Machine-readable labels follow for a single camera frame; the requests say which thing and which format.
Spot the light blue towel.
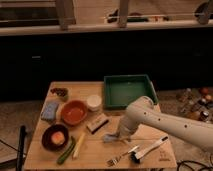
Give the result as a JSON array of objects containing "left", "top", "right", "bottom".
[{"left": 102, "top": 133, "right": 131, "bottom": 143}]

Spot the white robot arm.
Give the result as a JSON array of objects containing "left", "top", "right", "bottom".
[{"left": 116, "top": 96, "right": 213, "bottom": 153}]

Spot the green plastic tray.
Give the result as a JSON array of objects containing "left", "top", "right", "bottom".
[{"left": 104, "top": 74, "right": 158, "bottom": 110}]

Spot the white cup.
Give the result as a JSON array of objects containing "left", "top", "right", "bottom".
[{"left": 86, "top": 95, "right": 102, "bottom": 112}]

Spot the wooden black eraser block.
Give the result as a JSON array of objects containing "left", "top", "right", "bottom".
[{"left": 87, "top": 114, "right": 109, "bottom": 134}]

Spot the orange bowl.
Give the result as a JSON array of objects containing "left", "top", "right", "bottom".
[{"left": 61, "top": 100, "right": 87, "bottom": 126}]

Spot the small bowl with dark food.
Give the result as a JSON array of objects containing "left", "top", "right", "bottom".
[{"left": 51, "top": 88, "right": 68, "bottom": 101}]

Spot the wooden table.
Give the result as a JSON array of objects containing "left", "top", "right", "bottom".
[{"left": 24, "top": 82, "right": 177, "bottom": 171}]

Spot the blue sponge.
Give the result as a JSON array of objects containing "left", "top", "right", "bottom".
[{"left": 41, "top": 101, "right": 59, "bottom": 121}]

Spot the yellow orange toy food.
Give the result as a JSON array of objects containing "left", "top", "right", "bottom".
[{"left": 51, "top": 131, "right": 65, "bottom": 145}]

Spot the pale yellow toy stick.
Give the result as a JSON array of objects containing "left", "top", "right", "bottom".
[{"left": 73, "top": 132, "right": 86, "bottom": 159}]

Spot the dark brown bowl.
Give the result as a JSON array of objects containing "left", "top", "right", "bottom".
[{"left": 42, "top": 124, "right": 69, "bottom": 151}]

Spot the silver fork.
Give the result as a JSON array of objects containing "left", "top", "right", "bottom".
[{"left": 107, "top": 145, "right": 139, "bottom": 167}]

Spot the green toy cucumber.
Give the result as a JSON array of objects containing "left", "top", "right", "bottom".
[{"left": 57, "top": 136, "right": 76, "bottom": 165}]

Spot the bottles cluster on floor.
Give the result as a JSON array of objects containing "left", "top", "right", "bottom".
[{"left": 176, "top": 87, "right": 213, "bottom": 124}]

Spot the black pole stand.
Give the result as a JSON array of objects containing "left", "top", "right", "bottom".
[{"left": 16, "top": 125, "right": 26, "bottom": 171}]

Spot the wooden railing shelf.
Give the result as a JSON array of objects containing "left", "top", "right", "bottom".
[{"left": 0, "top": 0, "right": 213, "bottom": 36}]

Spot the white handled black brush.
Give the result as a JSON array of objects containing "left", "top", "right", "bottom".
[{"left": 130, "top": 136, "right": 168, "bottom": 164}]

